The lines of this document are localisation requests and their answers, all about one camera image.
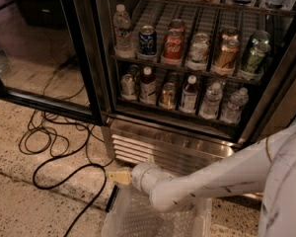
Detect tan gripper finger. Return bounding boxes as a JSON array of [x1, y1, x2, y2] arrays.
[[108, 170, 131, 185]]

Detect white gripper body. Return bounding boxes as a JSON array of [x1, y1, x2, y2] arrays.
[[131, 162, 173, 194]]

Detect silver 7up can front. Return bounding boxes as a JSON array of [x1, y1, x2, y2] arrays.
[[121, 74, 136, 101]]

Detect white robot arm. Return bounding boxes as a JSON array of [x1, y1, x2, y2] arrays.
[[108, 123, 296, 237]]

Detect gold can bottom front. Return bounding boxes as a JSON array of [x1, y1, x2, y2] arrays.
[[159, 82, 176, 110]]

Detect dark can bottom rear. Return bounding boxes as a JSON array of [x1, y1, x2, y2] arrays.
[[167, 71, 180, 89]]

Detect silver can rear bottom shelf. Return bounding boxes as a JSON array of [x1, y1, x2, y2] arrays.
[[127, 64, 140, 83]]

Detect stainless steel fridge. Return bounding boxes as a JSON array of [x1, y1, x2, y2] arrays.
[[68, 0, 296, 202]]

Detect blue pepsi can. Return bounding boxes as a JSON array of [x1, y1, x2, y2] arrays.
[[137, 25, 157, 61]]

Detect red coca-cola can front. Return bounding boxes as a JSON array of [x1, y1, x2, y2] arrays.
[[161, 29, 184, 65]]

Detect red coca-cola can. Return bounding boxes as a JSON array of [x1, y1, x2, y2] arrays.
[[161, 29, 184, 65], [169, 19, 185, 34]]

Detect clear water bottle middle shelf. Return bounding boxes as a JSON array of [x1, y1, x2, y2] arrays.
[[113, 4, 133, 58]]

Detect white green soda can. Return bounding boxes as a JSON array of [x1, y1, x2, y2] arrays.
[[185, 33, 209, 71]]

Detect gold soda can front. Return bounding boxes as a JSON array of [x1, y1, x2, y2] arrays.
[[211, 39, 240, 76]]

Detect gold soda can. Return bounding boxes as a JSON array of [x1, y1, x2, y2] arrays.
[[211, 39, 240, 76], [220, 28, 239, 40]]

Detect red coca-cola can rear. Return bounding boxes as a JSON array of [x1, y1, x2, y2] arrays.
[[169, 19, 185, 34]]

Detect green soda can front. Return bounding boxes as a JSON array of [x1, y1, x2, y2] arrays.
[[240, 42, 270, 81]]

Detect gold soda can rear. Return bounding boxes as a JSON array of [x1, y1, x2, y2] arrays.
[[220, 28, 239, 40]]

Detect green soda can rear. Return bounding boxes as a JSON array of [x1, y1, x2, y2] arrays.
[[248, 31, 270, 47]]

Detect clear plastic bin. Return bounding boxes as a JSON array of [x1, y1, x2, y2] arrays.
[[102, 185, 212, 237]]

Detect bubble wrap sheet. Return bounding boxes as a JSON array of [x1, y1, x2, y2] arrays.
[[116, 191, 196, 237]]

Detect brown tea bottle right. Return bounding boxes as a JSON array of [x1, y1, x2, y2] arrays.
[[179, 75, 198, 114]]

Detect brown tea bottle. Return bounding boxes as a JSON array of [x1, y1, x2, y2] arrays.
[[139, 66, 156, 105], [179, 75, 198, 114]]

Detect clear water bottle bottom left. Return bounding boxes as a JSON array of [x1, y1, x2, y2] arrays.
[[199, 82, 223, 119]]

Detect clear water bottle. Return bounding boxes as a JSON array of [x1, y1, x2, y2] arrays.
[[220, 87, 249, 124], [199, 82, 223, 119]]

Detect brown tea bottle left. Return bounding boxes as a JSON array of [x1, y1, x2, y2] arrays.
[[139, 66, 156, 105]]

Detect clear water bottle bottom right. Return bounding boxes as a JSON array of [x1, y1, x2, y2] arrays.
[[220, 87, 249, 124]]

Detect dark cabinet behind door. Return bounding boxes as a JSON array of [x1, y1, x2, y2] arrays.
[[14, 0, 66, 29]]

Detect black floor cable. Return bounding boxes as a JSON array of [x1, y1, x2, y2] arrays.
[[18, 57, 109, 237]]

